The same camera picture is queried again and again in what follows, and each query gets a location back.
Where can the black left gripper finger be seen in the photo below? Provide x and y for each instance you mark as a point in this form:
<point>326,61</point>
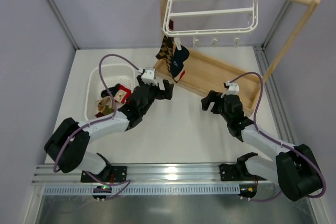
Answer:
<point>167,93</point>
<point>141,82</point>

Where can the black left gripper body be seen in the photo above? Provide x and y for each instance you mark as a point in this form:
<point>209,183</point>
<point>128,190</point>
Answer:
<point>157,91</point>

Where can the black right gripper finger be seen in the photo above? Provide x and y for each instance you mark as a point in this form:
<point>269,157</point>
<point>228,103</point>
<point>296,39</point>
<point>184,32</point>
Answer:
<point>217,108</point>
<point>212,97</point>

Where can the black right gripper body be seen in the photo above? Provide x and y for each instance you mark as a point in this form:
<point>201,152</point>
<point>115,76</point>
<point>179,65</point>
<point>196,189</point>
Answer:
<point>219,104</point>

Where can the navy blue sock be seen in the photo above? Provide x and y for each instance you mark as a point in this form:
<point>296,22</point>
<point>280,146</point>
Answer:
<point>115,92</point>

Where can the beige striped green sock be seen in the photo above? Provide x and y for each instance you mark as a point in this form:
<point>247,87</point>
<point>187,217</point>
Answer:
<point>105,106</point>

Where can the navy sock beige red toe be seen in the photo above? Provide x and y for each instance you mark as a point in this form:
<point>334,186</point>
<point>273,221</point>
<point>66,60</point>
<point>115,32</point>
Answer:
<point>177,69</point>

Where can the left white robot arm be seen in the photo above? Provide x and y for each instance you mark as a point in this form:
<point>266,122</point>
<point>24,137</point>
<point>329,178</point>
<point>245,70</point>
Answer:
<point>67,146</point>

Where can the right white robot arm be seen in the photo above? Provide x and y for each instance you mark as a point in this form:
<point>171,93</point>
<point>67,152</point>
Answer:
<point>293,168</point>

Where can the white plastic clip hanger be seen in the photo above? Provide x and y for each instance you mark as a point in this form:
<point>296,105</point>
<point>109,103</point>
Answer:
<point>201,20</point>

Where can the white perforated plastic basket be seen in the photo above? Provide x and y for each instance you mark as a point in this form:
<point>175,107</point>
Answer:
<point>112,74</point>

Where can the wooden rack with tray base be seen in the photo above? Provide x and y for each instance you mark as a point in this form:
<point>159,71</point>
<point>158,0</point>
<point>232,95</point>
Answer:
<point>204,73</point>

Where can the brown argyle sock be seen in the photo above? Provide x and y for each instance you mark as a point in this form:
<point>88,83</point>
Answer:
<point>166,51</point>

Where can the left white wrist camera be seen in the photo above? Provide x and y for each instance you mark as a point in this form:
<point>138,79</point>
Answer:
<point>148,75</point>

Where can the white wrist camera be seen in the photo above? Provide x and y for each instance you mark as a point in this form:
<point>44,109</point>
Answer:
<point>148,75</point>
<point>231,89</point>

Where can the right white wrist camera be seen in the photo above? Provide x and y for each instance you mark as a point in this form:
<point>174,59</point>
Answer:
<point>231,89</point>

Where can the aluminium mounting rail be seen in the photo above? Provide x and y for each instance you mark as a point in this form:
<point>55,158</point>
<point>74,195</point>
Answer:
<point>139,173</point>

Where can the slotted grey cable duct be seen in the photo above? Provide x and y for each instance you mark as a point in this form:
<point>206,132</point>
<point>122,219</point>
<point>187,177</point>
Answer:
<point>143,190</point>

